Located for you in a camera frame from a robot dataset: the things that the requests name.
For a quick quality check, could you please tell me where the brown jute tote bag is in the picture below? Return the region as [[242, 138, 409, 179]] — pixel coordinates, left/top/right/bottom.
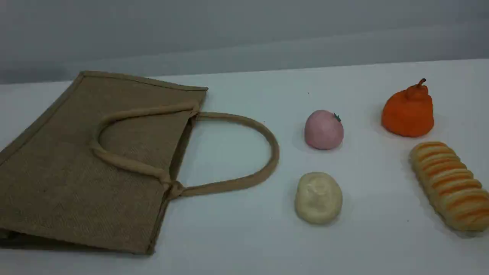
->
[[0, 70, 280, 256]]

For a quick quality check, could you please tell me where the pink toy peach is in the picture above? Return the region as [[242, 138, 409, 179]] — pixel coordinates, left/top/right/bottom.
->
[[304, 110, 344, 150]]

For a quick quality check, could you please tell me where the long striped bread loaf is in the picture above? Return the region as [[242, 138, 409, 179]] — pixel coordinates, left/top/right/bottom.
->
[[409, 141, 489, 232]]

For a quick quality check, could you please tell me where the orange toy pear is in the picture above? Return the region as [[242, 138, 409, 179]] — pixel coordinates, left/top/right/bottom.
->
[[381, 78, 435, 138]]

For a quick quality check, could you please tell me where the cream round bun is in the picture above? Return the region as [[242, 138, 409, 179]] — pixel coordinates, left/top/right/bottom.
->
[[294, 171, 343, 225]]

